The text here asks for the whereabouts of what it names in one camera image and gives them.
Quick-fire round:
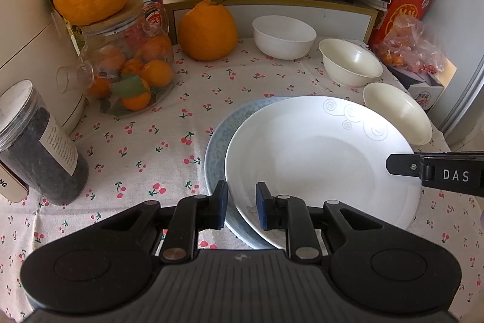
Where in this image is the blue patterned plate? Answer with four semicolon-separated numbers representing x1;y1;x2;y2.
204;97;289;249

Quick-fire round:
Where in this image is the large cream bowl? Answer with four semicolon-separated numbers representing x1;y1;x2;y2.
363;83;432;146

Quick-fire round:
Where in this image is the small white bowl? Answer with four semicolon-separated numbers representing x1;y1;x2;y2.
252;15;317;60

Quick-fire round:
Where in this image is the white kitchen appliance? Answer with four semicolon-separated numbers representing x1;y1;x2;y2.
0;0;85;133

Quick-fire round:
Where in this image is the Ganten water carton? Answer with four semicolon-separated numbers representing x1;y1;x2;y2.
388;60;457;111

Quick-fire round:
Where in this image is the plastic bag of oranges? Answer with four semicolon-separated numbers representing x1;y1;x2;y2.
373;14;446;74

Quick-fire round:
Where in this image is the glass jar of tangerines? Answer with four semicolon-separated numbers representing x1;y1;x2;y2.
57;0;175;116

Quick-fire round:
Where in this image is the jar of black contents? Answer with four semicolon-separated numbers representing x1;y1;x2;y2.
1;80;89;206

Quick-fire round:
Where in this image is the white Changhong remote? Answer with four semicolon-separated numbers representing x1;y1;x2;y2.
0;161;29;203

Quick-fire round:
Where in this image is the large orange on table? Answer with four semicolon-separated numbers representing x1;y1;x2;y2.
177;0;238;61

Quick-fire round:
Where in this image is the red cardboard box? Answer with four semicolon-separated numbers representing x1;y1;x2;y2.
368;0;432;48

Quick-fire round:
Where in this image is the wooden framed white shelf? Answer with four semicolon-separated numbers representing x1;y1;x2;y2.
162;0;377;43

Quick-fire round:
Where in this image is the silver refrigerator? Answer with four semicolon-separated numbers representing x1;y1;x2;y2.
424;0;483;147

